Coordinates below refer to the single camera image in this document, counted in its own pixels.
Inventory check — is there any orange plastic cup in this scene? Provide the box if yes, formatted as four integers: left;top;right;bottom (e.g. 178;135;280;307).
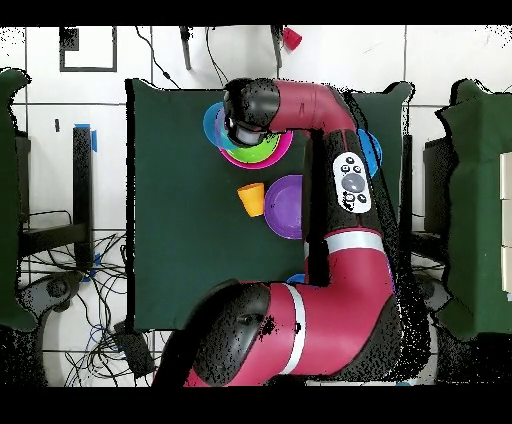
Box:
236;182;266;218

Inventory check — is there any purple plastic bowl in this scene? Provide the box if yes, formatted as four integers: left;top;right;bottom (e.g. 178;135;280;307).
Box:
263;174;304;240

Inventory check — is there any green plastic bowl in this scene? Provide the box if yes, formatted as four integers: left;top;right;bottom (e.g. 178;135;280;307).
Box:
225;133;282;164

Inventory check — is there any pink plastic bowl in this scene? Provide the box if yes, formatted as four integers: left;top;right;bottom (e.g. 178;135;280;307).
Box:
218;129;295;170

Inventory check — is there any light blue plastic cup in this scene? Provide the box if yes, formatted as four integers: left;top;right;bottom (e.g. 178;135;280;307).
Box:
202;101;241;152

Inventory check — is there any dark green table cloth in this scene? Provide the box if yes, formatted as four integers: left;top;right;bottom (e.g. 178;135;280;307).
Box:
124;77;414;336

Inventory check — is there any light blue plastic bowl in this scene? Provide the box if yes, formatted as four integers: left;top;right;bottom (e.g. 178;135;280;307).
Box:
357;128;384;178

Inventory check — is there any grey tripod leg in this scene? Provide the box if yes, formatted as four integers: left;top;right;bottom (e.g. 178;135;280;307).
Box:
270;25;284;69
178;26;194;72

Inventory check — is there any blue tape strip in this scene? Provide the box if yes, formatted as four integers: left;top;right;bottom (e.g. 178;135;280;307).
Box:
74;123;98;153

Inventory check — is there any red plastic cup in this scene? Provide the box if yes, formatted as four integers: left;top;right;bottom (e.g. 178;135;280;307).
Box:
282;26;304;52

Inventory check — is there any black power strip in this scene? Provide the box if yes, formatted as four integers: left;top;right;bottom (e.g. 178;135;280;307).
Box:
112;320;156;379

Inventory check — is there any black office chair base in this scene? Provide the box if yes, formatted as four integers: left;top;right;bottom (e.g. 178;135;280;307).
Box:
415;273;452;315
17;270;83;319

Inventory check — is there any green cloth side table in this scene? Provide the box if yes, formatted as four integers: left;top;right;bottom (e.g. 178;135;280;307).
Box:
0;66;38;333
434;78;512;340

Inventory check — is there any tangle of floor cables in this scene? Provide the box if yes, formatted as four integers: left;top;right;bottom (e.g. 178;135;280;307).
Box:
19;209;173;387

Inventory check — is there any black floor cable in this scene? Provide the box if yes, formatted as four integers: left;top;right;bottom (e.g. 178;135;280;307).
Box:
134;26;183;90

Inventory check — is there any black table frame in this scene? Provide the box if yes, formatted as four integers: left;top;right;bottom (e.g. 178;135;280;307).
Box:
15;125;95;271

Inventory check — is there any black square floor frame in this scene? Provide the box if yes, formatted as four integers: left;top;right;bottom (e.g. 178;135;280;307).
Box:
58;26;118;74

